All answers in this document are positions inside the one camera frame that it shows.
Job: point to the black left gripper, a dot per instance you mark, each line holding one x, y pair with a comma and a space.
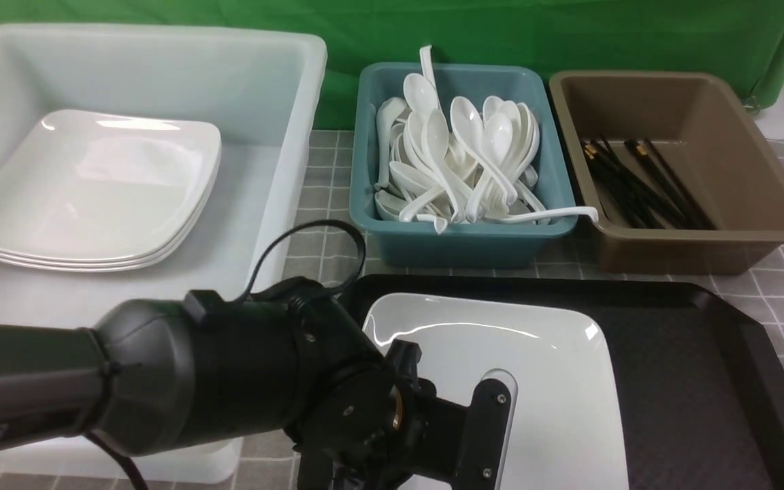
368, 411

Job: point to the large white square plate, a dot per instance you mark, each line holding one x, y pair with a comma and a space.
565, 429

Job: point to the white ceramic soup spoon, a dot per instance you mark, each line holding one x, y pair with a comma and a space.
467, 126

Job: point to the black chopstick gold band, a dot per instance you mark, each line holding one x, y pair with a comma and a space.
625, 202
632, 184

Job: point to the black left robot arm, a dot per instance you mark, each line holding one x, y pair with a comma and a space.
154, 376

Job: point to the middle stacked white plate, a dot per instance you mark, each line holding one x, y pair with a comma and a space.
121, 265

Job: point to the top stacked white plate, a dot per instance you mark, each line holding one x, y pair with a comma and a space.
89, 191

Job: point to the teal plastic spoon bin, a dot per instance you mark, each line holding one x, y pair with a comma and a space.
461, 246

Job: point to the white spoon over bin edge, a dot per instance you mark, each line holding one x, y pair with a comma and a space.
546, 214

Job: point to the white spoon centre top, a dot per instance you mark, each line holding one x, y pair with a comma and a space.
435, 142

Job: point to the white spoon right top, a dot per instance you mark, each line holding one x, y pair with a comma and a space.
496, 142

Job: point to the white spoon left side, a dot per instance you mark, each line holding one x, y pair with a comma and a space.
385, 118

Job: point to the black serving tray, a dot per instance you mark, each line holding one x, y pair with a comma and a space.
701, 389

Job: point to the large translucent white bin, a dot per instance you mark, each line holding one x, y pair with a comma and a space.
260, 88

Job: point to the white spoon standing at back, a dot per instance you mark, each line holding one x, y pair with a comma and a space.
428, 72

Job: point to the black chopstick in bin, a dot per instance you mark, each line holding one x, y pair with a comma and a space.
665, 209
659, 170

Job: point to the brown plastic chopstick bin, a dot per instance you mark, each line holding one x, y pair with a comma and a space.
701, 128

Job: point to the green backdrop cloth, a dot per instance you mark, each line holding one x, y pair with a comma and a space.
741, 42

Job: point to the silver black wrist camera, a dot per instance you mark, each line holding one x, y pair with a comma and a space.
487, 430

